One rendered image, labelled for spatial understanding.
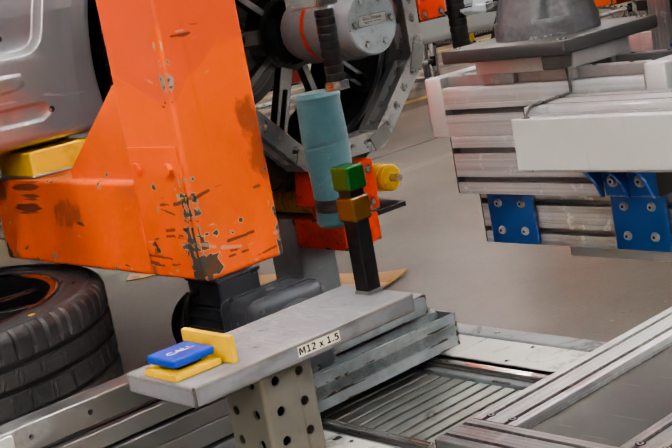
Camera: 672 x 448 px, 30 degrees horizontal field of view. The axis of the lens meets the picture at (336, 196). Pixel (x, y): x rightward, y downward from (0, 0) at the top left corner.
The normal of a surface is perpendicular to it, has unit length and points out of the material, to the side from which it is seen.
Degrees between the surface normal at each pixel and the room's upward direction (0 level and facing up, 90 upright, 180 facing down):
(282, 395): 90
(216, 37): 90
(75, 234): 90
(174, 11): 90
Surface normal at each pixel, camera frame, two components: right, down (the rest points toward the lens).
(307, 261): 0.66, 0.02
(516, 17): -0.67, -0.05
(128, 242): -0.73, 0.25
